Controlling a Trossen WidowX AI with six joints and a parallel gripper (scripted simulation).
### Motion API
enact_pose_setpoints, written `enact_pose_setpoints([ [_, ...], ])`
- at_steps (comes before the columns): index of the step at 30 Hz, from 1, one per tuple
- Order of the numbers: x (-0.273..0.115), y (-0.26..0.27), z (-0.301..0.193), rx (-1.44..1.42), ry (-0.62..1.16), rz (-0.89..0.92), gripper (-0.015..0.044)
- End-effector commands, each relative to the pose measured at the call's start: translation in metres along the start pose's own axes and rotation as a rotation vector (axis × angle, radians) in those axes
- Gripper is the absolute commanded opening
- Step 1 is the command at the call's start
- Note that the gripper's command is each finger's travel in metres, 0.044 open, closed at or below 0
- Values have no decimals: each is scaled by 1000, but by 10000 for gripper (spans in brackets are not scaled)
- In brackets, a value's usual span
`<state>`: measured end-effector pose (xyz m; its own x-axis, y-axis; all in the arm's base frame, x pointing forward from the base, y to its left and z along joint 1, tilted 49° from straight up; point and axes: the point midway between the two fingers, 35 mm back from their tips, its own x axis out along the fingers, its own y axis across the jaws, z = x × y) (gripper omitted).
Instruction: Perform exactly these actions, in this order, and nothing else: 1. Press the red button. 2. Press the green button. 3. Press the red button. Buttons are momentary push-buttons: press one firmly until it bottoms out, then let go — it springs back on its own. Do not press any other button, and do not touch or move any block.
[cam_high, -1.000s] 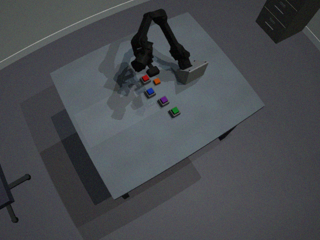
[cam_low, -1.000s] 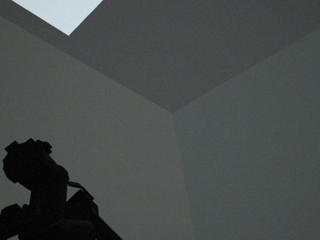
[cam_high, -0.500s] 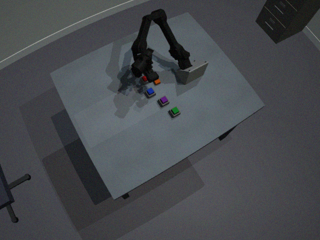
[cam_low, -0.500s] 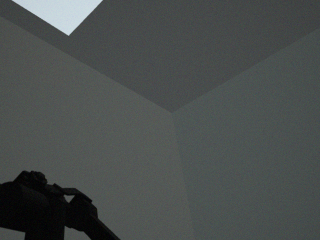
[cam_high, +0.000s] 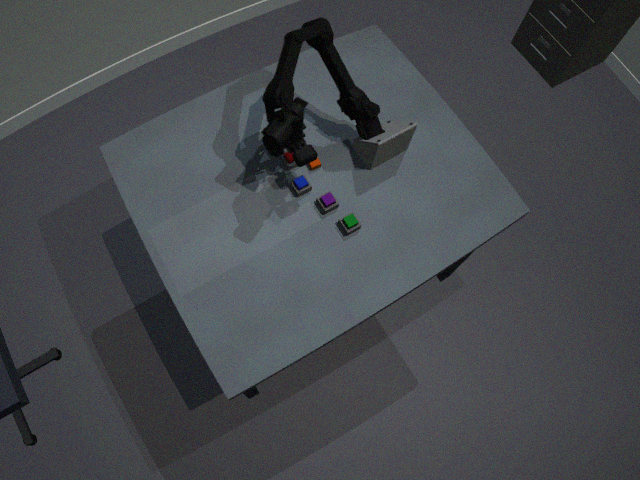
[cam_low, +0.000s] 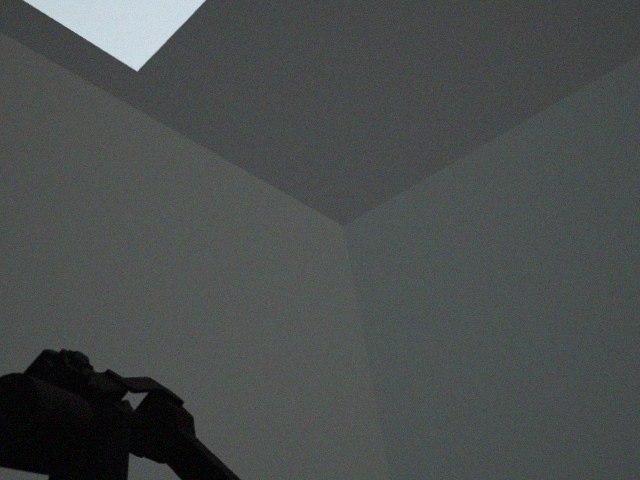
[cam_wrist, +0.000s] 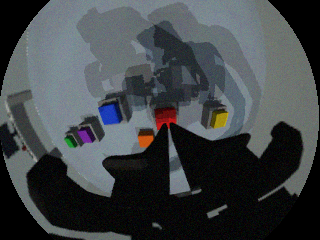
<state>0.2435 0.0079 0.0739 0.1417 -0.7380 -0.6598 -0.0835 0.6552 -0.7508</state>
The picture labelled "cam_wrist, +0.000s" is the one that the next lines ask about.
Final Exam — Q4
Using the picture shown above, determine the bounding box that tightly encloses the blue button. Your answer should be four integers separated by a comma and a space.
97, 95, 131, 127

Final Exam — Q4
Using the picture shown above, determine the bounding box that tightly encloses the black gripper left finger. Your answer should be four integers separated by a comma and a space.
101, 123, 171, 193

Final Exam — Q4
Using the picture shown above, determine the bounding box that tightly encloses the small orange block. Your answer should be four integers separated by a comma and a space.
137, 131, 153, 147

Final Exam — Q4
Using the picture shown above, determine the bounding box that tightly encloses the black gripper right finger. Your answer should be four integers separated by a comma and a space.
169, 121, 251, 192

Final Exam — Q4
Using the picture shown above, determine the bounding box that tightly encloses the yellow button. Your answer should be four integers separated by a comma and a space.
200, 103, 229, 129

